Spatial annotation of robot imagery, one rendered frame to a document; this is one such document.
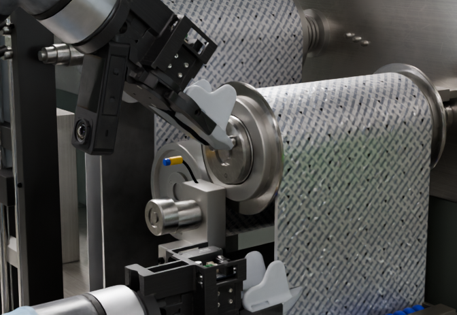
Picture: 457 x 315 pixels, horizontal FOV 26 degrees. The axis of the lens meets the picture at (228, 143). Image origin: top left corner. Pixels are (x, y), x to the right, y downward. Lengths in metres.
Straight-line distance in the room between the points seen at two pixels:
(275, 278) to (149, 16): 0.31
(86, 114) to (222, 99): 0.14
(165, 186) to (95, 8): 0.38
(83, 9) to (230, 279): 0.31
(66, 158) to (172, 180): 0.57
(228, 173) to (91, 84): 0.20
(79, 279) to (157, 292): 0.76
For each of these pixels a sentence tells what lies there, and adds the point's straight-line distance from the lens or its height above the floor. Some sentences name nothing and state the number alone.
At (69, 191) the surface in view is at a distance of 1.77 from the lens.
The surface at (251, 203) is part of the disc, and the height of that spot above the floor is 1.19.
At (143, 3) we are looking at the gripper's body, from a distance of 0.96.
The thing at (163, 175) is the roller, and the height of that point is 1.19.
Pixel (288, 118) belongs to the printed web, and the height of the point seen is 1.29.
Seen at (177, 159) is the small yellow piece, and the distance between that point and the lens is 1.11.
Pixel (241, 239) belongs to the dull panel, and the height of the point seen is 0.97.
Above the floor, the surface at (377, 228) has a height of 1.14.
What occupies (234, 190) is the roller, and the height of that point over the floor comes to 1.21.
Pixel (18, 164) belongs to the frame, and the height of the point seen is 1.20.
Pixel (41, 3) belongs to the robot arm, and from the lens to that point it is 0.90.
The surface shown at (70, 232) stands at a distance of 1.79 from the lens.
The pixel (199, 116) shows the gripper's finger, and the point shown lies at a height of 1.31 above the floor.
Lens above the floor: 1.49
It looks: 12 degrees down
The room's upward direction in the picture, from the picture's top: straight up
